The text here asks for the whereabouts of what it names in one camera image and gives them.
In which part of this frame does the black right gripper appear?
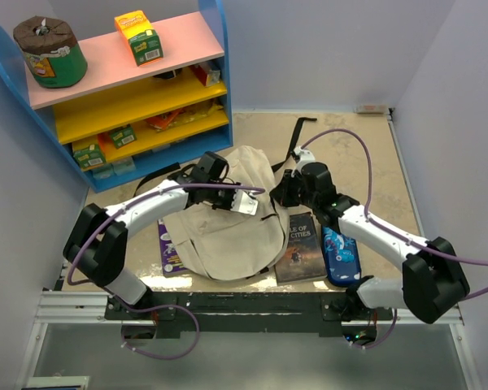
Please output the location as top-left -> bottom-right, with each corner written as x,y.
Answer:
271,169 -> 319,209

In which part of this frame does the beige canvas backpack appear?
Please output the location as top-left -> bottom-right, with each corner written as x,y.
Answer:
132,116 -> 318,282

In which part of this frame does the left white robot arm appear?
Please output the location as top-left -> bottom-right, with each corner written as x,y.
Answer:
63,152 -> 236,319

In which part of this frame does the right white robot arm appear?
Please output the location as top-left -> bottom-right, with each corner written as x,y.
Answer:
271,162 -> 470,324

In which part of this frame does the yellow snack bag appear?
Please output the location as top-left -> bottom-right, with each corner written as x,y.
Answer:
170,98 -> 223,128

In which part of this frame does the brown green toilet roll pack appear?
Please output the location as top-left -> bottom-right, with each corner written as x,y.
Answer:
13,15 -> 88,89

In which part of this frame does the orange snack packet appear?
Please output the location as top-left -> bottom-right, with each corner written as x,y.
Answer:
145,108 -> 183,132

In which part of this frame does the blue pencil case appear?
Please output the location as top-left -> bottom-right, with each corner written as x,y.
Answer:
321,227 -> 361,288

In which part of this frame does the dark tale of two cities book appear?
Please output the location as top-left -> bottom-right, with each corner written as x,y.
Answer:
275,212 -> 327,285

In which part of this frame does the red white small box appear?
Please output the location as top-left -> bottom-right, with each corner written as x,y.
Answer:
190,62 -> 220,87

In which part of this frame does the small white orange label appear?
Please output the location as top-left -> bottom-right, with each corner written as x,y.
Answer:
354,104 -> 390,115

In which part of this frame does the green sponge box middle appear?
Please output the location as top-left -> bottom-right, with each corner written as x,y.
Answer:
107,124 -> 137,149

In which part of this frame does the purple treehouse paperback book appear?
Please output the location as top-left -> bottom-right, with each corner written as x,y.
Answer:
158,219 -> 190,278

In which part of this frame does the black object on shelf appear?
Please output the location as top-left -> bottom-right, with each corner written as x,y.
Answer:
153,68 -> 183,80

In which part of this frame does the blue wooden shelf unit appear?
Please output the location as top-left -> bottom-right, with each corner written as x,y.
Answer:
0,1 -> 233,192

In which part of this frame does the green sponge box left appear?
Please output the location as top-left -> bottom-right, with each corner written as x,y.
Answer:
72,143 -> 106,170

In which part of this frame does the orange green sponge box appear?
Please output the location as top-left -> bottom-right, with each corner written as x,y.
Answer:
114,10 -> 163,67

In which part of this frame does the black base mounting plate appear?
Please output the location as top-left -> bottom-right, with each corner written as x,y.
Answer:
105,292 -> 393,339

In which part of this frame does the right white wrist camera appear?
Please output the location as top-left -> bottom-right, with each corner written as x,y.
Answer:
290,146 -> 316,168

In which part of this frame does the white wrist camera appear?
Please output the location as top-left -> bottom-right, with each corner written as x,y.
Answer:
230,190 -> 259,215
290,146 -> 316,168

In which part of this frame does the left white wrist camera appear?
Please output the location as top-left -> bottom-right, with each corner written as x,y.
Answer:
230,190 -> 259,215

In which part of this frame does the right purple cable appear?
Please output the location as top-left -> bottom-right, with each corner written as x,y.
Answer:
298,128 -> 488,301

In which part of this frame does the purple cable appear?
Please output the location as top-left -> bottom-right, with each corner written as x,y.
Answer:
298,128 -> 488,301
67,182 -> 266,285

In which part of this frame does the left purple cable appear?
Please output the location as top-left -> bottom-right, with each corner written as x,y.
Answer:
67,182 -> 266,285

